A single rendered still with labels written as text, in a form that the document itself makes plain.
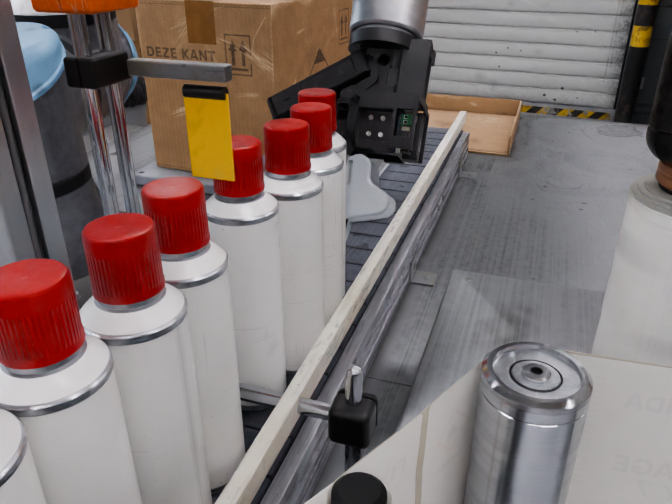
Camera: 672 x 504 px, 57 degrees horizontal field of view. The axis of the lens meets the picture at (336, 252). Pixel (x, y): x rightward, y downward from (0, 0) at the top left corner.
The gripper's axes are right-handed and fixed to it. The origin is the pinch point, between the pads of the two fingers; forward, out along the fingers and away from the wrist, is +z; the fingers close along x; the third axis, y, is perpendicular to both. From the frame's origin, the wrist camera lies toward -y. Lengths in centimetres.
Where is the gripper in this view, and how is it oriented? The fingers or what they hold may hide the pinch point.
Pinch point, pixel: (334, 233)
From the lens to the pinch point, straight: 62.5
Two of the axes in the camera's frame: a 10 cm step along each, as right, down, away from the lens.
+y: 9.5, 1.4, -2.9
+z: -1.5, 9.9, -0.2
